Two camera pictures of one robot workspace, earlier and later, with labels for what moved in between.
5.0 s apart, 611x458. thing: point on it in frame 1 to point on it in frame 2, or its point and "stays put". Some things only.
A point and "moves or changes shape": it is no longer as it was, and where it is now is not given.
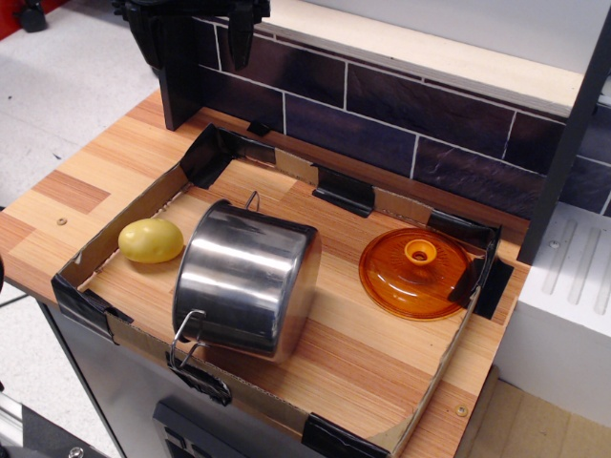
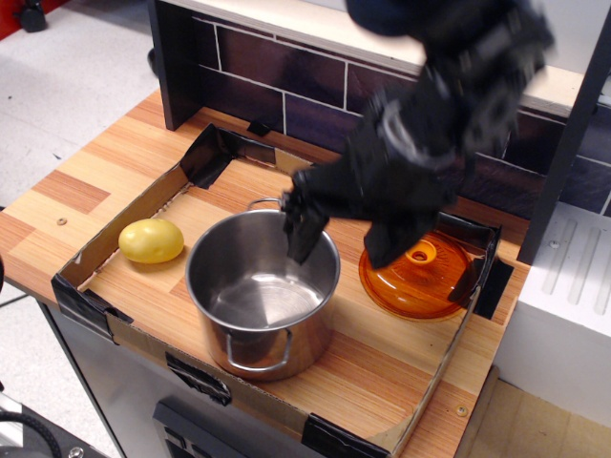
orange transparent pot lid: (410, 273) stays put
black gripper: (149, 24) to (408, 156)
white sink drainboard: (556, 342) stays put
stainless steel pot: (246, 282) moves or changes shape
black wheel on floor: (32, 17) stays put
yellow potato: (150, 240) stays put
